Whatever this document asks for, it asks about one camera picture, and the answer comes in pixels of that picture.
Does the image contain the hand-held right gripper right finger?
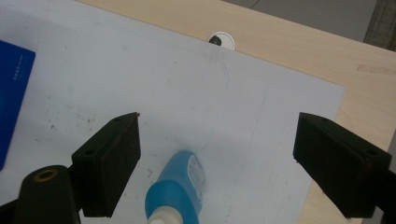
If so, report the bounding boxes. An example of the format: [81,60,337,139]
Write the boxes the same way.
[292,112,392,218]

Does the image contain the dark floor mat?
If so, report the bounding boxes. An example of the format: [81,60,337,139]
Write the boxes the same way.
[363,0,396,52]

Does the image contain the blue plastic bottle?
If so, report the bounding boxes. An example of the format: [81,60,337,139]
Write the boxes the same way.
[144,149,207,224]

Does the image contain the blue cardboard box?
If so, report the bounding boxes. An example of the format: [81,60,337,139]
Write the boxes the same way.
[0,39,36,172]

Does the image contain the white paper sheet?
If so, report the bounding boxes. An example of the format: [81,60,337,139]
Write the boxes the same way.
[0,0,345,224]

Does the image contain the white round cable grommet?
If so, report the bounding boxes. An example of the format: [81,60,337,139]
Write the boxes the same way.
[205,31,236,51]

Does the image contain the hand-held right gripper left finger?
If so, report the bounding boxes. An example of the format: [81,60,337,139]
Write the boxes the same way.
[71,112,142,218]

